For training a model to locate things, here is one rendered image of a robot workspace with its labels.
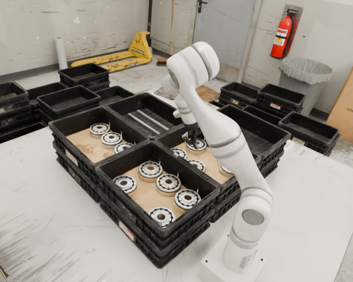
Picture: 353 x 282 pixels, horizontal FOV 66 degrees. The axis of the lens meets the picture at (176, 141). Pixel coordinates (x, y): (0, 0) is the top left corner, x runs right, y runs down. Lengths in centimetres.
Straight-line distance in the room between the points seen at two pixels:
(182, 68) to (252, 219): 44
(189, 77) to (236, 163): 25
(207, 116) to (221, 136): 6
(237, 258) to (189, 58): 63
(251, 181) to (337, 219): 76
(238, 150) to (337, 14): 321
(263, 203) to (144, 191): 52
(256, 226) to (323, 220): 67
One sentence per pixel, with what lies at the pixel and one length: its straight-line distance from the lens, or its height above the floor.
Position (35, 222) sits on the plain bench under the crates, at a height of 70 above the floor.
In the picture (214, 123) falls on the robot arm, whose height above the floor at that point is 131.
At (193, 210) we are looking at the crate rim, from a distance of 95.
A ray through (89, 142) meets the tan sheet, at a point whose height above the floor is 83.
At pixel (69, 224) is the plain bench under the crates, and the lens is 122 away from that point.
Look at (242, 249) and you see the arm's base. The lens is 91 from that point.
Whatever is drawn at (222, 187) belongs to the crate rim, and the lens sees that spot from 105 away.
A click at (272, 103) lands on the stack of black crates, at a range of 274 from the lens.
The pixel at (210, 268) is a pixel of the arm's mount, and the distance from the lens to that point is 101.
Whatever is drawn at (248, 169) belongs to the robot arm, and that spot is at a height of 118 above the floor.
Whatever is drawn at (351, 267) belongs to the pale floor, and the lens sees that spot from 234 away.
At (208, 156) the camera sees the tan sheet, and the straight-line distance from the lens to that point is 133.
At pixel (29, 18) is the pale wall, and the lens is 426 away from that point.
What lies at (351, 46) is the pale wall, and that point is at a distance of 379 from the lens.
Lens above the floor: 164
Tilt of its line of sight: 35 degrees down
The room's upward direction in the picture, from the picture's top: 6 degrees clockwise
